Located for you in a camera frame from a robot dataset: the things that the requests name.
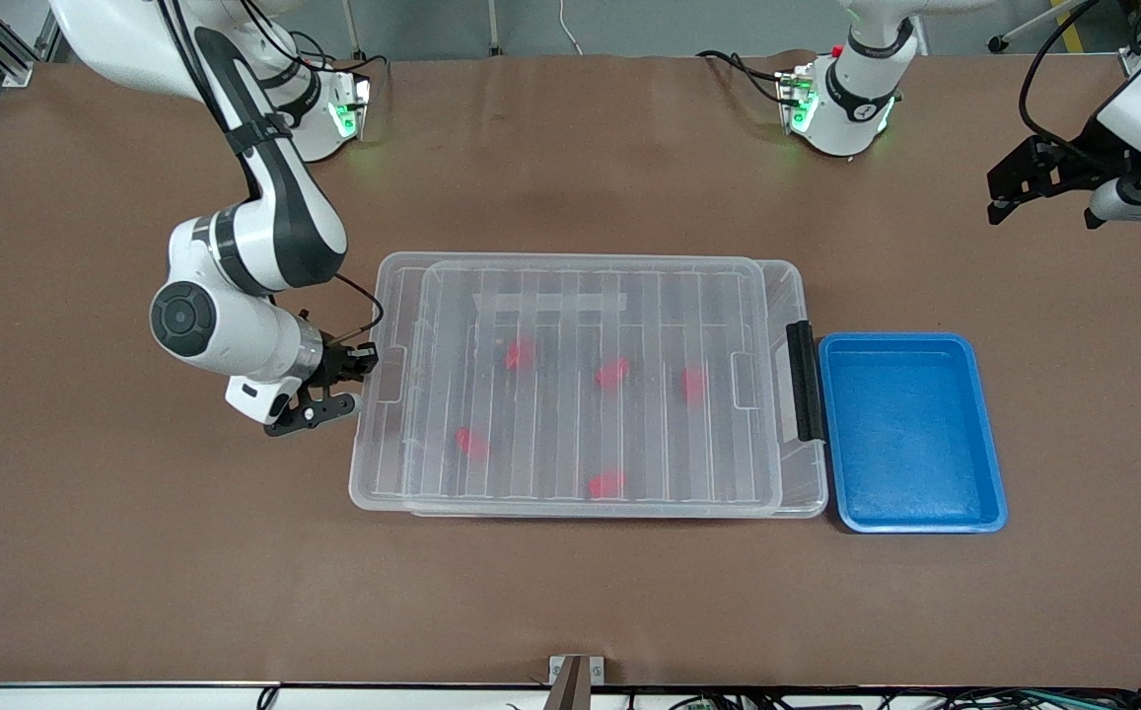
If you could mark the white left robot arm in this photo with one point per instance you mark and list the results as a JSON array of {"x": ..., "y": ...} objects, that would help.
[{"x": 851, "y": 104}]

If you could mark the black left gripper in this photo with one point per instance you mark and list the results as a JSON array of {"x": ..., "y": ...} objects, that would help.
[{"x": 1080, "y": 159}]

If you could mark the transparent plastic box lid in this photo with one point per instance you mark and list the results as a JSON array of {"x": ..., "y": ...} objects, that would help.
[{"x": 570, "y": 434}]

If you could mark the red block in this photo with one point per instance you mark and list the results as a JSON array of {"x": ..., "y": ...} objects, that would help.
[
  {"x": 519, "y": 355},
  {"x": 606, "y": 483},
  {"x": 471, "y": 442},
  {"x": 612, "y": 373},
  {"x": 693, "y": 383}
]

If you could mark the brown paper table cover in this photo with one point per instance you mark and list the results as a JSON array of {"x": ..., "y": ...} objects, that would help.
[{"x": 185, "y": 592}]

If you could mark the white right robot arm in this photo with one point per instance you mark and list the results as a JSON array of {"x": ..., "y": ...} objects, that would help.
[{"x": 274, "y": 217}]

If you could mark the metal table edge bracket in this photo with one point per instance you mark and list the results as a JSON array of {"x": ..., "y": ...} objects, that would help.
[{"x": 575, "y": 680}]

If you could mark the blue plastic tray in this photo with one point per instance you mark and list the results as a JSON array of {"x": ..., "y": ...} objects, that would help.
[{"x": 925, "y": 444}]

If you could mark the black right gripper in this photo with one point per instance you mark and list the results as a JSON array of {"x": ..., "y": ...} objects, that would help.
[{"x": 339, "y": 362}]

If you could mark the transparent plastic storage box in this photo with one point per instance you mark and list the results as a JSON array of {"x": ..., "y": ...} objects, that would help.
[{"x": 807, "y": 473}]

